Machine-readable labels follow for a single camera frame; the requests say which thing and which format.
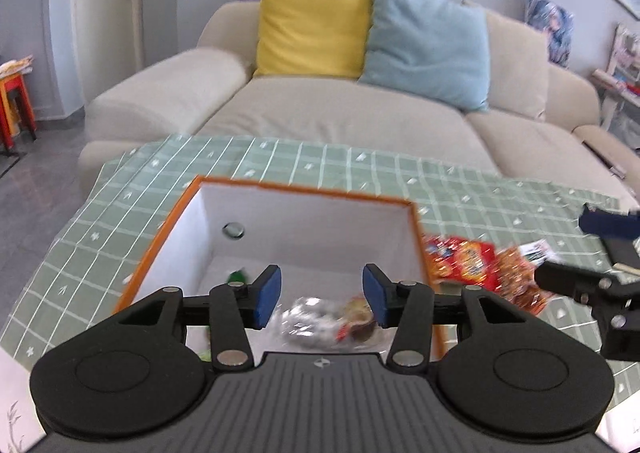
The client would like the beige sofa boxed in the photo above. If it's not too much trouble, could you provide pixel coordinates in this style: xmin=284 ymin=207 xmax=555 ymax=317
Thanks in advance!
xmin=78 ymin=0 xmax=640 ymax=211

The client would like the beige pillow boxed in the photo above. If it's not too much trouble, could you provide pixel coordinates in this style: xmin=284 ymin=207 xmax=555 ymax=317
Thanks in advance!
xmin=462 ymin=0 xmax=551 ymax=122

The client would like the clear bag of white candies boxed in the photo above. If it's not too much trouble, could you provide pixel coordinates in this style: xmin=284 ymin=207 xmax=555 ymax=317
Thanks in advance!
xmin=272 ymin=295 xmax=347 ymax=352

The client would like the orange cardboard box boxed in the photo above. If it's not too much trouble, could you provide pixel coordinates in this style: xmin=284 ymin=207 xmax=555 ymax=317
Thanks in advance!
xmin=112 ymin=175 xmax=447 ymax=365

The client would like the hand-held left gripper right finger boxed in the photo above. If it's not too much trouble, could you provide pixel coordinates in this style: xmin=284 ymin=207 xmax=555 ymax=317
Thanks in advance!
xmin=362 ymin=263 xmax=522 ymax=368

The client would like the white study desk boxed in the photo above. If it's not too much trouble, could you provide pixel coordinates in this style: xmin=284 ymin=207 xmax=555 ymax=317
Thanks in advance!
xmin=590 ymin=22 xmax=640 ymax=135

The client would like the red snack packet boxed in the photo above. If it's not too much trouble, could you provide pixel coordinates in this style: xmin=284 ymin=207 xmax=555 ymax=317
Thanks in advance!
xmin=424 ymin=235 xmax=499 ymax=292

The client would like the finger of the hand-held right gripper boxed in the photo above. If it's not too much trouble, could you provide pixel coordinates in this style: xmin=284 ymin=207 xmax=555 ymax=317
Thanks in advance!
xmin=534 ymin=260 xmax=640 ymax=330
xmin=578 ymin=204 xmax=640 ymax=238

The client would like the red stool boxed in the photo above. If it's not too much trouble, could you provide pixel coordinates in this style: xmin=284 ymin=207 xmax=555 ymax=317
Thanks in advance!
xmin=0 ymin=67 xmax=39 ymax=155

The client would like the white door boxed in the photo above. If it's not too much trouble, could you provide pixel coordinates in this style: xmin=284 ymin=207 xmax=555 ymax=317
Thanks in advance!
xmin=72 ymin=0 xmax=147 ymax=115

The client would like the green checkered tablecloth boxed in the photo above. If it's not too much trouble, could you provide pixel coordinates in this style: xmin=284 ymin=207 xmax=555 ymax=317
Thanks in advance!
xmin=0 ymin=133 xmax=640 ymax=415

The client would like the orange peanut packet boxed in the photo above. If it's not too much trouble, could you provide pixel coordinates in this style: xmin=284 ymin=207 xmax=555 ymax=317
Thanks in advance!
xmin=492 ymin=247 xmax=552 ymax=317

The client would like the light blue pillow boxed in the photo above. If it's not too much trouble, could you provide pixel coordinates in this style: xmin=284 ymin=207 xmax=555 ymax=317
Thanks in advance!
xmin=358 ymin=0 xmax=491 ymax=114

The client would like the yellow pillow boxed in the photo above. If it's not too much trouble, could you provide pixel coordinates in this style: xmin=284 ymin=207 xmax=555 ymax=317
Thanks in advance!
xmin=253 ymin=0 xmax=376 ymax=80

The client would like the blue figure poster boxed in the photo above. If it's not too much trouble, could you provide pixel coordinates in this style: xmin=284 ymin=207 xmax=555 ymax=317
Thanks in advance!
xmin=524 ymin=0 xmax=575 ymax=69

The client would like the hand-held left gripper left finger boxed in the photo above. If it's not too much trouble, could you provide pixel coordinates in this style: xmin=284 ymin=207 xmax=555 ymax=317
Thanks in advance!
xmin=119 ymin=264 xmax=283 ymax=372

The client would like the white and black snack packet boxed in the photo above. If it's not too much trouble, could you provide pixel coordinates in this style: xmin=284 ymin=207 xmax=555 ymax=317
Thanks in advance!
xmin=517 ymin=238 xmax=557 ymax=267

